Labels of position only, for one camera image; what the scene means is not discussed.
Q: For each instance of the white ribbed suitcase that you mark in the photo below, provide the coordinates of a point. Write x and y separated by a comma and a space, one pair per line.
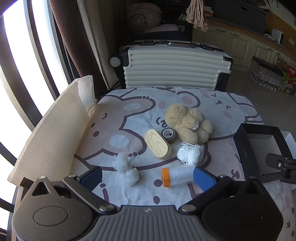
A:
171, 67

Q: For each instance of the oval wooden box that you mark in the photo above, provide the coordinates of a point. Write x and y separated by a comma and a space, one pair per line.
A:
156, 142

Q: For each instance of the pink macrame tassel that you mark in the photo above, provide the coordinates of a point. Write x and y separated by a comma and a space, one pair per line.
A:
196, 16

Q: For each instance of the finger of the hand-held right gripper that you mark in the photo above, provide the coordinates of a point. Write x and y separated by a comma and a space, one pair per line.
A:
275, 160

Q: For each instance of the black cardboard box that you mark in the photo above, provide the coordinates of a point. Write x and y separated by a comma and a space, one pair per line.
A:
242, 148

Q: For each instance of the white tissue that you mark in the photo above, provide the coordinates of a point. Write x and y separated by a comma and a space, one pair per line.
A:
131, 177

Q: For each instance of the stack of books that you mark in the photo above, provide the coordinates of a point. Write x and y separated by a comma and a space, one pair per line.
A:
208, 11

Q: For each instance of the bear printed blanket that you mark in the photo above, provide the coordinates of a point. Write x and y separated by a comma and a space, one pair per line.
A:
138, 129

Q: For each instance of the beige curtain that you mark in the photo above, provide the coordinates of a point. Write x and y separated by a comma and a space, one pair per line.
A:
97, 34

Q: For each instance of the black metal shelf rack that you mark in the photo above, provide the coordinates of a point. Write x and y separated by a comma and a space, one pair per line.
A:
175, 11

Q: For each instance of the pink plush toy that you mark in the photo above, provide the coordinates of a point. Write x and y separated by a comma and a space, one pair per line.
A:
148, 11

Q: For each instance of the brown bandage tape roll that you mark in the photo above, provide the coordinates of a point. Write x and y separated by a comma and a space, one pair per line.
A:
172, 138

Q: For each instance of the dark grey appliance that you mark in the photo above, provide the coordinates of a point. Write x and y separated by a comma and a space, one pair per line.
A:
240, 14

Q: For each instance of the plastic film roll orange tape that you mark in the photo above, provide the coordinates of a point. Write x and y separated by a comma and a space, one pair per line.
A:
180, 175

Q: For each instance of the white yarn ball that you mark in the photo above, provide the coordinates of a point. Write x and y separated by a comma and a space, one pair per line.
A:
189, 154

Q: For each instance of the cream kitchen cabinets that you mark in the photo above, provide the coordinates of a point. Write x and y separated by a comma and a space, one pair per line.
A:
235, 41

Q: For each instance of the red green carton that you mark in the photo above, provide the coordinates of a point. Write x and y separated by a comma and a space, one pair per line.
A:
290, 78

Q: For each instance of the white heater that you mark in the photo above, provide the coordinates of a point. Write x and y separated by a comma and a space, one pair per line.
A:
277, 36

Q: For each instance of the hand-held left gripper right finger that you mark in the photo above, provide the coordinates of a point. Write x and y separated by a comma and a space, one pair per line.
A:
203, 178

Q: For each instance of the brown cardboard box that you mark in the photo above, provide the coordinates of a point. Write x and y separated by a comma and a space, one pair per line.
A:
282, 61

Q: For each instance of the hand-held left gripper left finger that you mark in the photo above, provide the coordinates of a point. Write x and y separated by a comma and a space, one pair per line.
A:
91, 178

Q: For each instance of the brown curtain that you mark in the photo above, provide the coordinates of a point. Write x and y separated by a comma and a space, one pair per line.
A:
62, 27

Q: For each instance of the beige plush bunny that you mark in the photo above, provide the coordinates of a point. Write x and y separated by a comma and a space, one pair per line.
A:
185, 120

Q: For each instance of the pack of water bottles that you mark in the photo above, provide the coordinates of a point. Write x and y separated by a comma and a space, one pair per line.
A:
266, 71

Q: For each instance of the window frame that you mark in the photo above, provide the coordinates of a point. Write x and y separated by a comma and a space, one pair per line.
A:
34, 34

